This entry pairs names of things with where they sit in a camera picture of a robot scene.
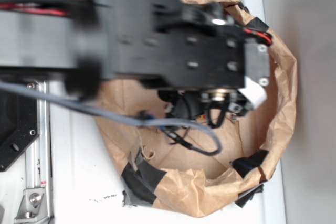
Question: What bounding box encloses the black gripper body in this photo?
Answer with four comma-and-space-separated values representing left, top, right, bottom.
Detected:
157, 39, 270, 127

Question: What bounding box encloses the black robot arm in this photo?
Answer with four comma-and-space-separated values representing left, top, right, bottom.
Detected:
1, 0, 272, 125

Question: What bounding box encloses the crumpled brown paper bag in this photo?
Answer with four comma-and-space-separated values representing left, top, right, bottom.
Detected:
95, 0, 298, 217

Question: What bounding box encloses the red and black wire bundle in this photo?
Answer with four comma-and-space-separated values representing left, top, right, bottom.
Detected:
0, 0, 87, 17

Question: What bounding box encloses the grey cable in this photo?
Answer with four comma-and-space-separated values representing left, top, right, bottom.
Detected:
0, 80, 223, 156

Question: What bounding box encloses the aluminium extrusion rail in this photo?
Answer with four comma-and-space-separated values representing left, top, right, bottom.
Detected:
13, 0, 55, 224

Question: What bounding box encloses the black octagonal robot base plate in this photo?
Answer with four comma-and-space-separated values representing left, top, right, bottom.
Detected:
1, 90, 39, 172

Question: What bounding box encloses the metal corner bracket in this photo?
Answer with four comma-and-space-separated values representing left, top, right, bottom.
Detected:
14, 187, 48, 223

